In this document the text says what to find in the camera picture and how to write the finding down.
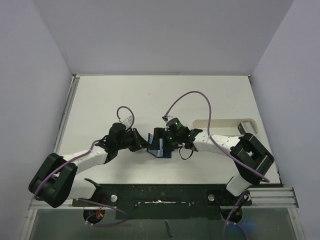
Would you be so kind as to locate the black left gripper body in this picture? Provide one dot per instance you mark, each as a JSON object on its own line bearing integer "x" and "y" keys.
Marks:
{"x": 127, "y": 142}

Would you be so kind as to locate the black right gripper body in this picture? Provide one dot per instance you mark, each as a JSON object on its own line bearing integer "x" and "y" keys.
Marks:
{"x": 160, "y": 137}

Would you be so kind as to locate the blue leather card holder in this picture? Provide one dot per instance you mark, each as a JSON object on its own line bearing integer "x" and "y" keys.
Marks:
{"x": 160, "y": 153}

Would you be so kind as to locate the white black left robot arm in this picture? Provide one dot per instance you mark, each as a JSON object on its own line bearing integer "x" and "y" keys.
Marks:
{"x": 54, "y": 182}

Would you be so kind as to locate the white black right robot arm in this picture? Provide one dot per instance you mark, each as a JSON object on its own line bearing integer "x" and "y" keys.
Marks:
{"x": 250, "y": 156}

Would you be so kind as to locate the white plastic card tray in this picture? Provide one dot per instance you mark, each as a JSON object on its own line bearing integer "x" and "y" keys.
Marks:
{"x": 229, "y": 127}

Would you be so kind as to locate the black leaning credit card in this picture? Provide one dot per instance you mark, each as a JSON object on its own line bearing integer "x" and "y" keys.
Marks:
{"x": 241, "y": 128}

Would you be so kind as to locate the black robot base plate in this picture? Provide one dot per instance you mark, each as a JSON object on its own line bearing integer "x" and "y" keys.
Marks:
{"x": 166, "y": 201}

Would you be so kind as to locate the aluminium frame rail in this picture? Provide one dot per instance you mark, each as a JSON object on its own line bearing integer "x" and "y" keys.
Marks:
{"x": 273, "y": 197}

